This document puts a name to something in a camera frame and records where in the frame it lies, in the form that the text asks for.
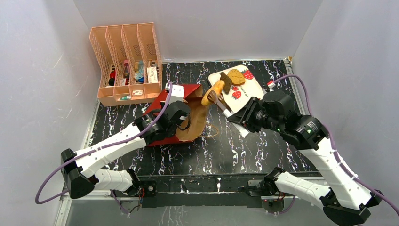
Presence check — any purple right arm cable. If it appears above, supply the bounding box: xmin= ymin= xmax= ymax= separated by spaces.
xmin=268 ymin=74 xmax=399 ymax=216

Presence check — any pink brown bottle in organizer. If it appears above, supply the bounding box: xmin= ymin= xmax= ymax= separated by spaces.
xmin=123 ymin=60 xmax=130 ymax=79

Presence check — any strawberry print cutting board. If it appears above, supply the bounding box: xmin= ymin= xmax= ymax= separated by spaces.
xmin=207 ymin=65 xmax=264 ymax=113

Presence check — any red brown paper bag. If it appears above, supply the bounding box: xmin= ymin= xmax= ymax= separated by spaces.
xmin=134 ymin=84 xmax=214 ymax=146

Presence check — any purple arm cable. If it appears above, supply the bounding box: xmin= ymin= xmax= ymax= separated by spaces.
xmin=35 ymin=81 xmax=174 ymax=205
xmin=268 ymin=74 xmax=399 ymax=216

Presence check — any blue packet in organizer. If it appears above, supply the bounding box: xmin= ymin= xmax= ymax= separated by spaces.
xmin=134 ymin=61 xmax=144 ymax=83

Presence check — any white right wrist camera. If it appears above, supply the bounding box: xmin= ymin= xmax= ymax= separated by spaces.
xmin=263 ymin=81 xmax=276 ymax=94

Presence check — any red dark bottle in organizer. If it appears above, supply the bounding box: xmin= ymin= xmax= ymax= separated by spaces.
xmin=108 ymin=69 xmax=116 ymax=86

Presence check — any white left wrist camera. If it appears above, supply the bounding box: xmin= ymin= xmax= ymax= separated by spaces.
xmin=165 ymin=83 xmax=184 ymax=104

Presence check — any pink plastic file organizer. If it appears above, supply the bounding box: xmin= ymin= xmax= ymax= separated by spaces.
xmin=89 ymin=22 xmax=162 ymax=107

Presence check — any small white label box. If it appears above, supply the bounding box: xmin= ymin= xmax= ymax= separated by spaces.
xmin=132 ymin=90 xmax=143 ymax=96

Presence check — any white card box in organizer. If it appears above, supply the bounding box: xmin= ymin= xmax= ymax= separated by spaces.
xmin=147 ymin=66 xmax=159 ymax=83

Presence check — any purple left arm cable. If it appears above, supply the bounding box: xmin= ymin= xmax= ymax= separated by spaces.
xmin=35 ymin=81 xmax=174 ymax=205

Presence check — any round yellow fake bread slice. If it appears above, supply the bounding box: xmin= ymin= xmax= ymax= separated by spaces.
xmin=227 ymin=69 xmax=246 ymax=86

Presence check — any brown twisted fake bread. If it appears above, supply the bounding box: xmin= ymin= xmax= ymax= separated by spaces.
xmin=220 ymin=72 xmax=232 ymax=94

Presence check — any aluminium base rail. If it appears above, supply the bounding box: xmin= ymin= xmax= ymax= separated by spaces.
xmin=59 ymin=176 xmax=343 ymax=201

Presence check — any long yellow fake bread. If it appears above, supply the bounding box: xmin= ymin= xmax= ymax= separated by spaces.
xmin=201 ymin=80 xmax=225 ymax=106

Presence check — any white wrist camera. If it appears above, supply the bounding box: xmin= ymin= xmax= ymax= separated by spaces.
xmin=263 ymin=81 xmax=276 ymax=94
xmin=165 ymin=83 xmax=184 ymax=104

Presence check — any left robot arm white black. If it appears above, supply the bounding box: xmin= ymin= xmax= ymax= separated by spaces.
xmin=61 ymin=101 xmax=191 ymax=199

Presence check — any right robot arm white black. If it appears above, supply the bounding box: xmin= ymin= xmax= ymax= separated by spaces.
xmin=227 ymin=90 xmax=382 ymax=226

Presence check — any small green white tube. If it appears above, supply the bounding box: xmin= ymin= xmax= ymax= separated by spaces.
xmin=120 ymin=95 xmax=131 ymax=101

